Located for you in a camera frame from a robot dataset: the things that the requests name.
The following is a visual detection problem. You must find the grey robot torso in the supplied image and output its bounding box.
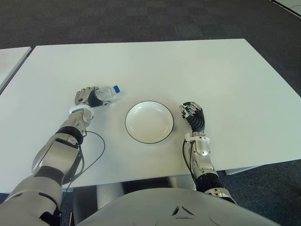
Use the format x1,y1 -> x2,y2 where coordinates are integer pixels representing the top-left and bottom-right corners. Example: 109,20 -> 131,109
75,187 -> 281,226

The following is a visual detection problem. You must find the white table pedestal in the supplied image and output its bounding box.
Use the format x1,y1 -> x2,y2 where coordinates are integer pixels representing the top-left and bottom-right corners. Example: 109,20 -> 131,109
164,175 -> 197,192

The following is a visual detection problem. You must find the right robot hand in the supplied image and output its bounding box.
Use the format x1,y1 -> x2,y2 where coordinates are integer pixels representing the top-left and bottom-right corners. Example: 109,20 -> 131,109
179,101 -> 206,134

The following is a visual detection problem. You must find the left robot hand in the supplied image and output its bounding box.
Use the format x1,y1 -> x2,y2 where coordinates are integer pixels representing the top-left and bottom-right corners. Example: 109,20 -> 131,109
74,86 -> 112,109

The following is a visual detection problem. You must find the adjacent white table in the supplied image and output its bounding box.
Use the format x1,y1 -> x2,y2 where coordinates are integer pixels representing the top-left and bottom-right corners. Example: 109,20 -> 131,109
0,46 -> 32,95

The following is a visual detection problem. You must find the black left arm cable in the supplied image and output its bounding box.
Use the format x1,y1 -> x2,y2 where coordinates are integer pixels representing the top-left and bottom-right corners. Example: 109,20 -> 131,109
62,131 -> 106,192

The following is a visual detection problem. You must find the clear water bottle blue cap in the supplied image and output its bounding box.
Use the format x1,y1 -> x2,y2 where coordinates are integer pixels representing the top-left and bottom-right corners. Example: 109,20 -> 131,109
95,85 -> 121,105

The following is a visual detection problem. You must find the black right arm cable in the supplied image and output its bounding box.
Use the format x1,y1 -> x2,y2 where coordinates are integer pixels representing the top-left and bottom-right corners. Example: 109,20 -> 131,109
182,140 -> 196,185

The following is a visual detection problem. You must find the white plate black rim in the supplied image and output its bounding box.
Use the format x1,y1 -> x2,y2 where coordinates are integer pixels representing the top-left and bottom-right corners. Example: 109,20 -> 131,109
124,100 -> 175,145

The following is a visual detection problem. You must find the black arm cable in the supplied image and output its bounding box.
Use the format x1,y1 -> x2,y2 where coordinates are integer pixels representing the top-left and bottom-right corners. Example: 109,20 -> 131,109
182,140 -> 196,185
62,131 -> 106,192

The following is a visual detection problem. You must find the white table support beam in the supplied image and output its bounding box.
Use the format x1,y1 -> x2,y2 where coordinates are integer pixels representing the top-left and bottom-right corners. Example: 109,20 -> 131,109
225,165 -> 257,176

